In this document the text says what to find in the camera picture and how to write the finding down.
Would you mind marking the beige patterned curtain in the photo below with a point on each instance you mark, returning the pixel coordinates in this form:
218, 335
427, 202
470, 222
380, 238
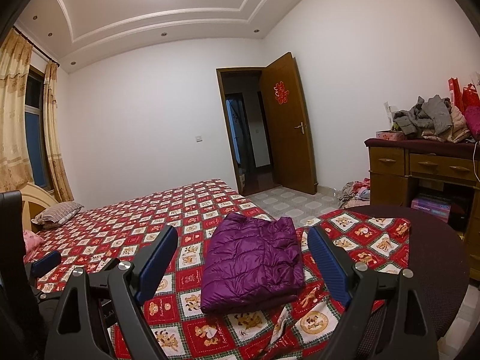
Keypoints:
16, 169
63, 192

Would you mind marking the purple quilted down jacket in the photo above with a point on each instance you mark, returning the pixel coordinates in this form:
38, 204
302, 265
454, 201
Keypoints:
252, 264

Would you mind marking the purple box under dresser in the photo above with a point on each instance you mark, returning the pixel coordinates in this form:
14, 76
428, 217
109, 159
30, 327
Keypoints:
433, 207

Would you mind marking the beige garment on dresser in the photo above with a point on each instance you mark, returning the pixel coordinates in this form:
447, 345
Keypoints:
456, 133

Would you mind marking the cream wooden headboard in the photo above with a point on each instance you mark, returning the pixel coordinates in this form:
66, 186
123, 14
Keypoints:
34, 201

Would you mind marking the dark window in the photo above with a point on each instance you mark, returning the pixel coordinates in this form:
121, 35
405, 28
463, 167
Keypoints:
34, 129

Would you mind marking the dark round chair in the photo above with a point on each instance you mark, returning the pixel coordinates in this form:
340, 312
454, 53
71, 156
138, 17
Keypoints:
437, 258

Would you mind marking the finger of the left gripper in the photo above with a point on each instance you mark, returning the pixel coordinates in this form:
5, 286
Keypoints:
44, 265

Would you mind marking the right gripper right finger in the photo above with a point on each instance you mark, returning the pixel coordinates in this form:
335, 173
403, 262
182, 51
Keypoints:
390, 307

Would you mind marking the clothes heap on floor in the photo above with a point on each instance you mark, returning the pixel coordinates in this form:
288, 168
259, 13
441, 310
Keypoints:
354, 194

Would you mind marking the pink tissue box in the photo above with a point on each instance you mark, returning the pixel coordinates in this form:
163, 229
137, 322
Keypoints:
390, 135

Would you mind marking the grey clothes pile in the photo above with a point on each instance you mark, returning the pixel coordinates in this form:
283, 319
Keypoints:
432, 114

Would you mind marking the red door decoration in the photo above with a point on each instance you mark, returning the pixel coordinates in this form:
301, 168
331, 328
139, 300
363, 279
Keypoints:
281, 93

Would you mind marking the brown wooden dresser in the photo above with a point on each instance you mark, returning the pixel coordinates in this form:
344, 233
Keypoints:
404, 171

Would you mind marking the beige patterned left curtain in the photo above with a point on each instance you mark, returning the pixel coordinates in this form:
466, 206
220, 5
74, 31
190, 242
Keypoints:
16, 169

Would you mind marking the beige patterned right curtain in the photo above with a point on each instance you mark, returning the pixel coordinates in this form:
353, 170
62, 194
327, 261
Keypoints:
63, 192

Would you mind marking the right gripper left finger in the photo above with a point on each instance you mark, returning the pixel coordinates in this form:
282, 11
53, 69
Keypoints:
121, 289

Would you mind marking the striped grey pillow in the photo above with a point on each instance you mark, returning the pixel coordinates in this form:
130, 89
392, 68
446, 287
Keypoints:
57, 215

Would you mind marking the brown wooden door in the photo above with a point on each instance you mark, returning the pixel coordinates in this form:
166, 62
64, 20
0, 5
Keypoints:
290, 138

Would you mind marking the pink pillow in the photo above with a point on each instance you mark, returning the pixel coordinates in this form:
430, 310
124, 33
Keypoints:
32, 241

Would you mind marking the red gift bag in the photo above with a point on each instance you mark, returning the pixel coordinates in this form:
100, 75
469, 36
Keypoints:
466, 101

